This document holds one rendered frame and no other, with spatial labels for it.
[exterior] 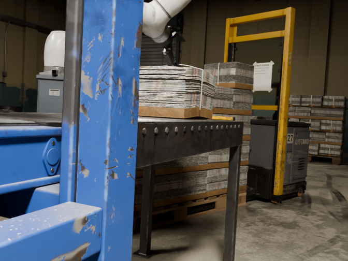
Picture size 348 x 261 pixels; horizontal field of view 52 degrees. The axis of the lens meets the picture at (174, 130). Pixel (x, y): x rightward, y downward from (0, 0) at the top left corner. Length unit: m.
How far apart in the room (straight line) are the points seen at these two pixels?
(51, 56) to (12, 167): 1.70
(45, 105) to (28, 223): 1.80
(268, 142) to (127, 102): 3.29
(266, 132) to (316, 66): 5.41
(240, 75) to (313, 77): 5.85
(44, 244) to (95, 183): 0.11
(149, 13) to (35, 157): 1.00
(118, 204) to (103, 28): 0.24
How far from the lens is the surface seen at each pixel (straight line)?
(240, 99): 3.22
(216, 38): 9.76
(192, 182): 2.83
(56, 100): 2.20
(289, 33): 3.58
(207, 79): 1.79
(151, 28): 1.52
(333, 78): 9.05
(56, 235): 0.43
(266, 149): 3.75
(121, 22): 0.50
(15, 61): 10.27
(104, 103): 0.48
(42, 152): 0.61
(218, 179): 3.07
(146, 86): 1.65
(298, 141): 3.87
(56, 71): 2.18
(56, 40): 2.25
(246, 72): 3.31
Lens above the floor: 0.83
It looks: 3 degrees down
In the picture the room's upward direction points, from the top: 3 degrees clockwise
